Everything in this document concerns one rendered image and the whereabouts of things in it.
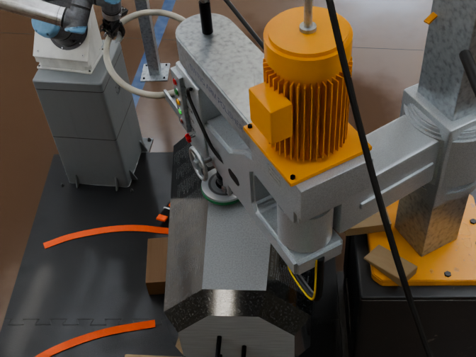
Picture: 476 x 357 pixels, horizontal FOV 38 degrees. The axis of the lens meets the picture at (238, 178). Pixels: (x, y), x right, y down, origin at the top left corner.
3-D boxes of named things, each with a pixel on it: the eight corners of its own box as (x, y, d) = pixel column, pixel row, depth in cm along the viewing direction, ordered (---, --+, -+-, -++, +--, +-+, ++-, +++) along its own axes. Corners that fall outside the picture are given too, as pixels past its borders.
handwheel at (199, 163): (227, 180, 276) (224, 154, 265) (205, 190, 273) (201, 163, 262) (210, 156, 285) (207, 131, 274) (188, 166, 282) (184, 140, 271)
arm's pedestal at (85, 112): (59, 189, 435) (19, 86, 372) (82, 134, 468) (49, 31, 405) (134, 195, 428) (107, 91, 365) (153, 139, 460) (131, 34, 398)
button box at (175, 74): (193, 130, 281) (185, 76, 260) (187, 133, 280) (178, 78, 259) (185, 119, 286) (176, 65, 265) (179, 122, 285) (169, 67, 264)
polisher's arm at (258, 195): (342, 270, 251) (350, 180, 214) (288, 298, 244) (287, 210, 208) (245, 149, 296) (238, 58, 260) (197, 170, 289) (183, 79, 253)
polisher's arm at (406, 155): (443, 112, 278) (454, 63, 259) (509, 162, 257) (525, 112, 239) (294, 193, 253) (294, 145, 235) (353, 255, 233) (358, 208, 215)
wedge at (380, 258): (416, 273, 284) (418, 265, 280) (400, 287, 280) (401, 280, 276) (378, 245, 295) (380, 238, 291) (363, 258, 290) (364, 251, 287)
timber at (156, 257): (151, 251, 396) (147, 238, 387) (171, 249, 396) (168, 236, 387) (149, 295, 376) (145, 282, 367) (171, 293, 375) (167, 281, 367)
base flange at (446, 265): (469, 195, 315) (472, 188, 312) (493, 285, 282) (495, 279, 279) (362, 197, 319) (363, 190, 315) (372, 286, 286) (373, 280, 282)
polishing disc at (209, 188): (257, 190, 305) (257, 188, 304) (215, 210, 299) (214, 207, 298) (234, 161, 318) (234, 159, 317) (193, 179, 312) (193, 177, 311)
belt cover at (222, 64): (369, 195, 212) (374, 158, 200) (300, 229, 205) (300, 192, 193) (224, 39, 271) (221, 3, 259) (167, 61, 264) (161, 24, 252)
